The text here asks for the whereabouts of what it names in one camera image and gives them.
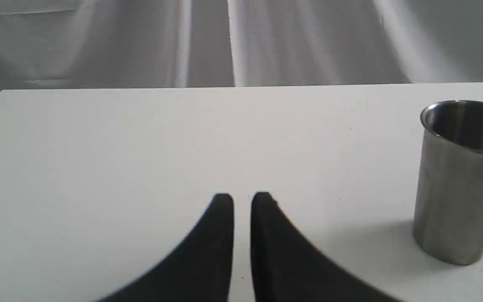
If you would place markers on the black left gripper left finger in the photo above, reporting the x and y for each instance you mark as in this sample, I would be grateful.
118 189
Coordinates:
199 269

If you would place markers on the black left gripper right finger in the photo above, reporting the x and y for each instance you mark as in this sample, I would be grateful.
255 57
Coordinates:
286 267

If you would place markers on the stainless steel cup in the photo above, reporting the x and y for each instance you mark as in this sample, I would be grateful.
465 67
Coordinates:
448 215

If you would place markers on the grey fabric backdrop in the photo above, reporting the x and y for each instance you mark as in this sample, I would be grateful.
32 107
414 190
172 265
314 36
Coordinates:
127 44

